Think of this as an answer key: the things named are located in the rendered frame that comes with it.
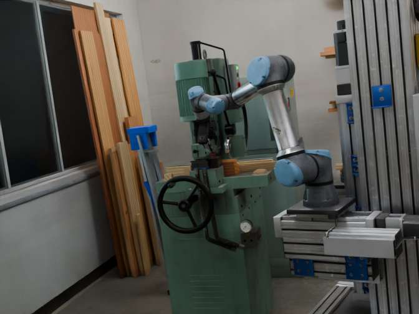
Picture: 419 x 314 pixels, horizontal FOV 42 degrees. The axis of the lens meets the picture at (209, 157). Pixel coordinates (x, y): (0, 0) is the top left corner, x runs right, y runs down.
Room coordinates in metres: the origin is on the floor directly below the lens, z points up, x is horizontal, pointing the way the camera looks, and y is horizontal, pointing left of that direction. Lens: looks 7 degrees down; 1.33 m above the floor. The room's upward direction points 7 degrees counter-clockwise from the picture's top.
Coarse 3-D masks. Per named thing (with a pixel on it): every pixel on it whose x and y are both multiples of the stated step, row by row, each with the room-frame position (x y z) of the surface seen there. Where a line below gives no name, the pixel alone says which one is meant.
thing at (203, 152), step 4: (196, 144) 2.90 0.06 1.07; (192, 148) 2.89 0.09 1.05; (196, 148) 2.88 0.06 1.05; (200, 148) 2.87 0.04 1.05; (204, 148) 2.88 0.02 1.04; (192, 152) 2.89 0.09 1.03; (196, 152) 2.88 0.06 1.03; (200, 152) 2.88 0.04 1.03; (204, 152) 2.87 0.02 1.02; (208, 152) 2.94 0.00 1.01; (196, 156) 2.88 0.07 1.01; (200, 156) 2.88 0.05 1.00; (204, 156) 2.87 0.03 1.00
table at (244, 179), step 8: (224, 176) 2.76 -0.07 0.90; (232, 176) 2.73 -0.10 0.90; (240, 176) 2.70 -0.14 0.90; (248, 176) 2.68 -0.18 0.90; (256, 176) 2.67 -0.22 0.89; (264, 176) 2.66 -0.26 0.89; (272, 176) 2.78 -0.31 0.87; (160, 184) 2.83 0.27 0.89; (176, 184) 2.80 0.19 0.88; (184, 184) 2.79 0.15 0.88; (224, 184) 2.69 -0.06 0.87; (232, 184) 2.71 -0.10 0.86; (240, 184) 2.70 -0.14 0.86; (248, 184) 2.69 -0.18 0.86; (256, 184) 2.67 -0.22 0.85; (264, 184) 2.66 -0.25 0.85; (168, 192) 2.81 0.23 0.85; (176, 192) 2.80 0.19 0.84; (216, 192) 2.64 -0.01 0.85
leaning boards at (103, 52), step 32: (96, 32) 4.44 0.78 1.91; (96, 64) 4.27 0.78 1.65; (128, 64) 4.85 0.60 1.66; (96, 96) 4.18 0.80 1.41; (128, 96) 4.72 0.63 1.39; (96, 128) 4.15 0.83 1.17; (128, 160) 4.21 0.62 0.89; (128, 192) 4.11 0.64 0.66; (128, 224) 4.10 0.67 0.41; (128, 256) 4.11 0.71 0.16; (160, 256) 4.33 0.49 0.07
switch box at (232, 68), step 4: (228, 64) 3.14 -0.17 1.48; (232, 64) 3.14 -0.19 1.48; (236, 64) 3.20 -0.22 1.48; (224, 68) 3.15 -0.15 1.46; (228, 68) 3.14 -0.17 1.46; (232, 68) 3.14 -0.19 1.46; (224, 72) 3.15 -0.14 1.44; (228, 72) 3.15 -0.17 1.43; (232, 72) 3.14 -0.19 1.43; (236, 72) 3.17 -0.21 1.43; (232, 76) 3.14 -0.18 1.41; (236, 76) 3.16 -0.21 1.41; (232, 80) 3.14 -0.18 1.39; (236, 80) 3.15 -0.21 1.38; (228, 84) 3.15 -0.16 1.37; (232, 84) 3.14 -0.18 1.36; (236, 84) 3.14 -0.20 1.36; (228, 88) 3.15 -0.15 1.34; (232, 88) 3.14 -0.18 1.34; (236, 88) 3.14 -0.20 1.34; (228, 92) 3.15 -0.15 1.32
